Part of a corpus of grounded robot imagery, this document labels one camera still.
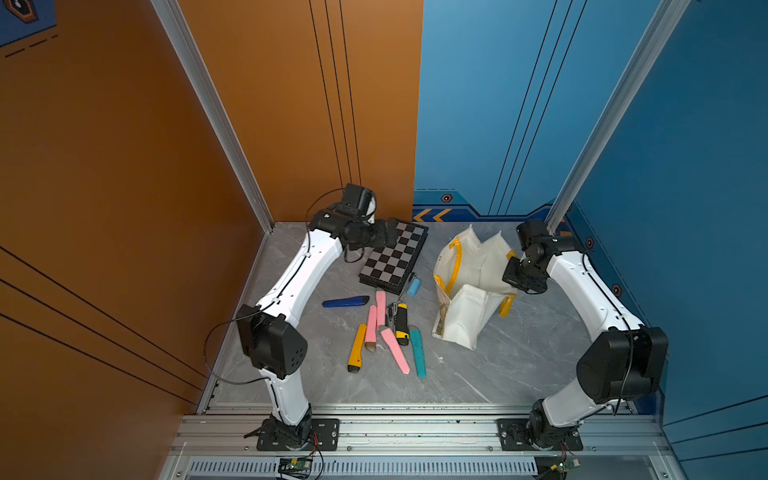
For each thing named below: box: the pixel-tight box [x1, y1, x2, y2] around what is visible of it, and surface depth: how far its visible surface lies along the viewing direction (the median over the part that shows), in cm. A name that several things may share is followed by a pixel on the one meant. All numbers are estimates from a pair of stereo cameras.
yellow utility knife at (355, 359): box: [347, 324, 367, 374], surface depth 89 cm
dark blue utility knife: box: [322, 296, 370, 308], surface depth 100 cm
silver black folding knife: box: [386, 302, 398, 331], surface depth 96 cm
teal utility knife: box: [408, 324, 426, 378], surface depth 89 cm
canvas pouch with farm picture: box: [432, 224, 519, 351], surface depth 89 cm
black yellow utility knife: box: [395, 303, 410, 347], surface depth 93 cm
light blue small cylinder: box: [408, 278, 421, 297], surface depth 101 cm
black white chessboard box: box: [359, 221, 429, 295], surface depth 107 cm
